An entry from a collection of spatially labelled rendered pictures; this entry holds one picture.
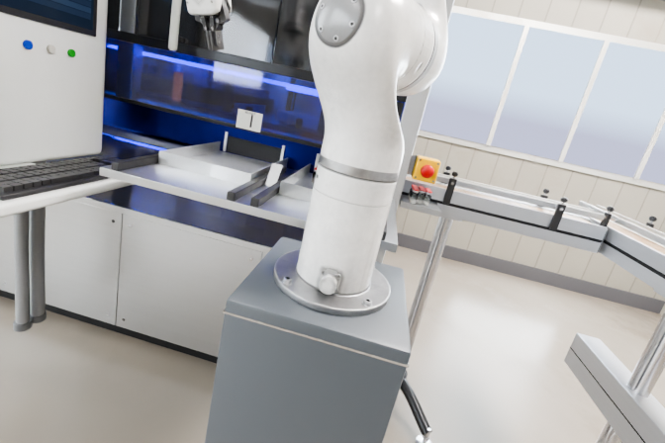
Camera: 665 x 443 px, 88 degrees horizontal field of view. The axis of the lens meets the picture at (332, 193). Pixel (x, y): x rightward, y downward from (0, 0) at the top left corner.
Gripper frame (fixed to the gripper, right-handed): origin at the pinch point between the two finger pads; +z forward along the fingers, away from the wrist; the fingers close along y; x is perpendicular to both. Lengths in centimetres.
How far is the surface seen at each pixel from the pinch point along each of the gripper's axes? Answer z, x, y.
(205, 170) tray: 31.2, -5.7, -4.5
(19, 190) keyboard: 28, -39, -21
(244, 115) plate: 23.6, 20.2, -16.4
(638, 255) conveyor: 57, 62, 97
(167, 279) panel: 84, -7, -39
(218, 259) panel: 74, 4, -22
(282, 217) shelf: 34.2, -8.4, 24.9
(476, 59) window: 26, 253, -4
